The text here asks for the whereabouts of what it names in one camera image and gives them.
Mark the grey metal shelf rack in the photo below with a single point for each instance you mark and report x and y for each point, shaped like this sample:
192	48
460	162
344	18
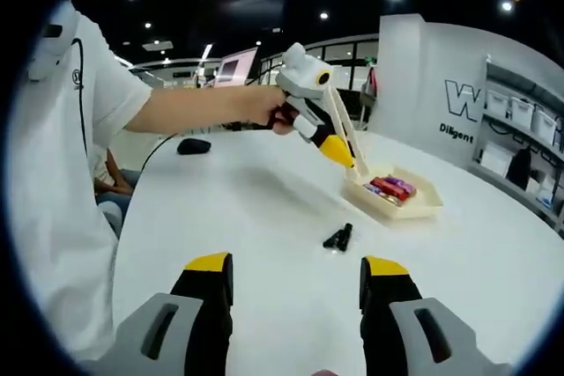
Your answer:
520	129

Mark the black food piece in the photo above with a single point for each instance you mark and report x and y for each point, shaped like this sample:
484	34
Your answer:
337	238

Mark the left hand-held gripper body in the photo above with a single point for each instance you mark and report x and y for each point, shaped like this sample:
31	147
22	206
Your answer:
302	81

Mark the small purple food packet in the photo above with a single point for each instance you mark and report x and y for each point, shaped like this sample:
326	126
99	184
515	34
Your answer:
370	189

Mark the white chest device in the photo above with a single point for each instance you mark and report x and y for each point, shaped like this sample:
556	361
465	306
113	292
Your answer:
48	50

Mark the cream hexagonal food container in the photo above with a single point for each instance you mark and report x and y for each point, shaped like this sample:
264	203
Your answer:
423	204

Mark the group of white storage bins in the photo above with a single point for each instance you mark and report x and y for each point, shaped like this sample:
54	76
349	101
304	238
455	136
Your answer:
520	109

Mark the person's left hand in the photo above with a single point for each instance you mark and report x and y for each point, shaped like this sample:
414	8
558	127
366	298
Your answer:
282	118

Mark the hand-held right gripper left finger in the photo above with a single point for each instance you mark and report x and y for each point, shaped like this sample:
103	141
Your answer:
185	332

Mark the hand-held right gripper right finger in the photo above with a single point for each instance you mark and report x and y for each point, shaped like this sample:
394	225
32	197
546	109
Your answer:
396	332

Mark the dark hanging banner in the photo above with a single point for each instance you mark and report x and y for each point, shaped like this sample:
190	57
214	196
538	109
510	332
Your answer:
242	2

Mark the long red food bar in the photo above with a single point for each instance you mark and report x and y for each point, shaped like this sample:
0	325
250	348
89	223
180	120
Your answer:
382	186

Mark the black bag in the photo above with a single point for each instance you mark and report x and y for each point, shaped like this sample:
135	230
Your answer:
519	169

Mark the black computer mouse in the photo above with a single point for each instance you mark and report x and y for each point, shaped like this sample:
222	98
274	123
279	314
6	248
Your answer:
194	146

